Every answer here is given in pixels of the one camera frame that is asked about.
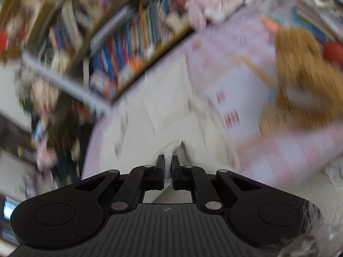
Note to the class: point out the beige printed t-shirt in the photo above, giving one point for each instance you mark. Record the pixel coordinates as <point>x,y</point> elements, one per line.
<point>166,107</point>

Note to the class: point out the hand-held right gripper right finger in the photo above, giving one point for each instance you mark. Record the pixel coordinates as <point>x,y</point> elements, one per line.
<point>175,171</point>

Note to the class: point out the tall white orange box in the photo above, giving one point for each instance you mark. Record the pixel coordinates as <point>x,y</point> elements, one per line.
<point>105,88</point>

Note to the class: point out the row of colourful books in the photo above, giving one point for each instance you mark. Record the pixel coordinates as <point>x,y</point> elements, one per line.
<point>126,45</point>

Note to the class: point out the pink plush rabbit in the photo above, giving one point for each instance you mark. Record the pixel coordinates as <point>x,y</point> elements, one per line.
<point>211,2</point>

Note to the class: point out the flat white orange box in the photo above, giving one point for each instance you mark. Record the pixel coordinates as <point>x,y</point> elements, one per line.
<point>131,71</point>

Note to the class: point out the small pink plush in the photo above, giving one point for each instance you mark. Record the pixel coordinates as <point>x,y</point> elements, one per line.
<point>45,159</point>

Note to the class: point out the fluffy grey sleeve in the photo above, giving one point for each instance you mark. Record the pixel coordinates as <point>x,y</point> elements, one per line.
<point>308,243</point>

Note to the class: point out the red round thing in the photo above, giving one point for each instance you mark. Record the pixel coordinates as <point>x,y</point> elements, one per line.
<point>333,53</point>

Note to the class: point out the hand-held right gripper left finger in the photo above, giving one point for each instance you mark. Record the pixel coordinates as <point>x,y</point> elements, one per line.
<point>160,171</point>

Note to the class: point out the brown plush toy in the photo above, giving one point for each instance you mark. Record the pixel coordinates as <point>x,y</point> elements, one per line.
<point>294,59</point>

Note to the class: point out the white and wood bookshelf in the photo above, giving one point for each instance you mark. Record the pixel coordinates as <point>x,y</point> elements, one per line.
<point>67,85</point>

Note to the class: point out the pink checked cartoon desk mat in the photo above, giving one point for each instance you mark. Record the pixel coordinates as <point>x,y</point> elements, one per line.
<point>227,67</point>

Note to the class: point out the olive brown cloth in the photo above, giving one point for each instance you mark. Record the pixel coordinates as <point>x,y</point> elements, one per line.
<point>67,123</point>

